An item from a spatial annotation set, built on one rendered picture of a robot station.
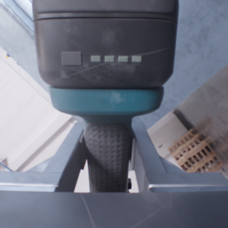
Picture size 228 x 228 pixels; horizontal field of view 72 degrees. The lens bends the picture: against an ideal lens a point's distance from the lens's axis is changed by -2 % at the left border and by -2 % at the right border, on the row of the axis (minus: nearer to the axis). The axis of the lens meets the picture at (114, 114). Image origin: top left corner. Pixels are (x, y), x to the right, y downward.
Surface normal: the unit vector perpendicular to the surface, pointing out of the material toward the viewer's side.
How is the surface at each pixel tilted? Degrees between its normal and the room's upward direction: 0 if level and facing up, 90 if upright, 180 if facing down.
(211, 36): 90
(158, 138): 90
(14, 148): 90
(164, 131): 90
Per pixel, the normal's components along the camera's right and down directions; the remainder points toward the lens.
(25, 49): -0.28, 0.51
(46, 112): 0.04, 0.33
